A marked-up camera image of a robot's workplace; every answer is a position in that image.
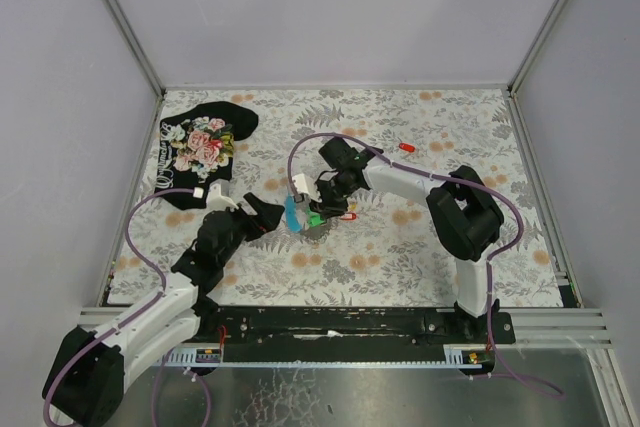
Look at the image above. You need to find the white cable duct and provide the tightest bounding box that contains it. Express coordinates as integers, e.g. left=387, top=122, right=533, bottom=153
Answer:
left=159, top=344, right=491, bottom=368

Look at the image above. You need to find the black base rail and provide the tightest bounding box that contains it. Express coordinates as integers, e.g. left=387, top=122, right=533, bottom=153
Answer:
left=188, top=306, right=516, bottom=365

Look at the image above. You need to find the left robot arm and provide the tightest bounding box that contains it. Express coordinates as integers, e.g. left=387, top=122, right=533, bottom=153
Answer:
left=42, top=193, right=286, bottom=426

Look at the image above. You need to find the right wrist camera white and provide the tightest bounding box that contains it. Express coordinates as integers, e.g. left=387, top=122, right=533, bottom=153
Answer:
left=291, top=173, right=321, bottom=204

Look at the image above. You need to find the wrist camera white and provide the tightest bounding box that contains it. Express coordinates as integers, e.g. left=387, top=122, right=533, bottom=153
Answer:
left=291, top=173, right=321, bottom=204
left=192, top=179, right=238, bottom=211

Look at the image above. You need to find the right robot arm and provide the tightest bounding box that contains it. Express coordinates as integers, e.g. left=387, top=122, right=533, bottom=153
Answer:
left=293, top=136, right=504, bottom=318

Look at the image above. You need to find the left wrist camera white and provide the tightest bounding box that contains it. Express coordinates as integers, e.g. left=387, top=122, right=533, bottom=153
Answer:
left=192, top=179, right=238, bottom=211

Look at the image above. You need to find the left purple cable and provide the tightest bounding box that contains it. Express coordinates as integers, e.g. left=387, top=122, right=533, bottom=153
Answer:
left=42, top=187, right=201, bottom=427

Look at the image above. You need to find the black floral cloth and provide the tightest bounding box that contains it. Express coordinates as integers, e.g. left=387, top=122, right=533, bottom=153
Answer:
left=155, top=101, right=259, bottom=210

